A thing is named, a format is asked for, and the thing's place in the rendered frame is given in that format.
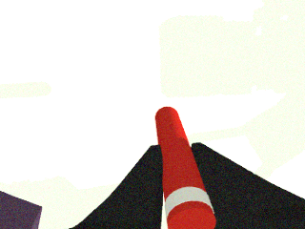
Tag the red peg with white band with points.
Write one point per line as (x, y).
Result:
(186, 203)

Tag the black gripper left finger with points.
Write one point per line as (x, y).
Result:
(137, 201)

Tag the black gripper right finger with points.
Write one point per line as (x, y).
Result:
(243, 200)

